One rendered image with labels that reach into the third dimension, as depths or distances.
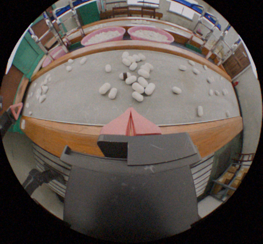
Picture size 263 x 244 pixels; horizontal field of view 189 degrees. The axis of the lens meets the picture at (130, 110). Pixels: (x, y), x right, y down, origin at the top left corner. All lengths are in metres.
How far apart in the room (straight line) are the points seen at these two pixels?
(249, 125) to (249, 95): 1.12
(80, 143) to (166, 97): 0.26
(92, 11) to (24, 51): 2.35
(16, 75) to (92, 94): 0.85
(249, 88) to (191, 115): 4.33
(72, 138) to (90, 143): 0.06
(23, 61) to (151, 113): 1.06
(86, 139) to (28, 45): 1.04
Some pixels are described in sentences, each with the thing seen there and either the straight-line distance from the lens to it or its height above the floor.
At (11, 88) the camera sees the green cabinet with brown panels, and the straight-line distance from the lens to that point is 0.94.
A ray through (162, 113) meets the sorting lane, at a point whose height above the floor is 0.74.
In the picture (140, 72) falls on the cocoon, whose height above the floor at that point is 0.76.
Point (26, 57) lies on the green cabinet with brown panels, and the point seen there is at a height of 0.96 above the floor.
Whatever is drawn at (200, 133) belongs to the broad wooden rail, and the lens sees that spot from 0.27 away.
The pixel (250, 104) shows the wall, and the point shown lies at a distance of 4.47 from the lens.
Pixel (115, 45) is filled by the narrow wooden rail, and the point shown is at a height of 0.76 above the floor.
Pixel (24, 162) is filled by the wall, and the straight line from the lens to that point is 1.83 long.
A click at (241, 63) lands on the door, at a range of 4.73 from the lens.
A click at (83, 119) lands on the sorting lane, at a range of 0.24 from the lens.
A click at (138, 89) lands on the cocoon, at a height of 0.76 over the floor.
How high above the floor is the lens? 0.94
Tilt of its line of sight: 76 degrees down
